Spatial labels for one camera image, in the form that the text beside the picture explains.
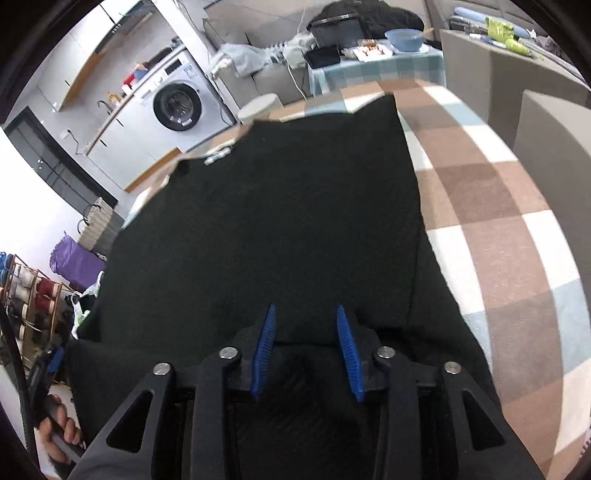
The blue plastic bowl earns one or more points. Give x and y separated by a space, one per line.
406 40

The white base cabinet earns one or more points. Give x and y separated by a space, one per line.
132 140

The plaid checkered blanket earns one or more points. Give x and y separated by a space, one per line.
504 257

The grey sofa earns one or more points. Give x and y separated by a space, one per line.
244 22

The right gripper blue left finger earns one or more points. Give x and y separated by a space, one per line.
255 346

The black plastic tray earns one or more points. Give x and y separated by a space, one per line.
322 57

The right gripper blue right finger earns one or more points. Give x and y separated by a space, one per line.
358 345

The black knit sweater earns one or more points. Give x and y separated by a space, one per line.
307 218

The black jacket on sofa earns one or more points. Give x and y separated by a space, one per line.
377 17

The wooden shoe rack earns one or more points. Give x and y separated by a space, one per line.
39 309

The person's left hand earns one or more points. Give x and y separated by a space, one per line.
71 434

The light grey crumpled clothes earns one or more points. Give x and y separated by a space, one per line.
247 59

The green cloth item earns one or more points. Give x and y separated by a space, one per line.
503 33

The small table checkered cloth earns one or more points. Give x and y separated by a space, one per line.
428 64

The purple bag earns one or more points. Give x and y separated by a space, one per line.
75 264

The woven laundry basket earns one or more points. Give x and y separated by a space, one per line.
99 227

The white washing machine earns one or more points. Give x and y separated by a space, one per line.
177 106

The white round stool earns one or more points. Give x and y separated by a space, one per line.
259 108

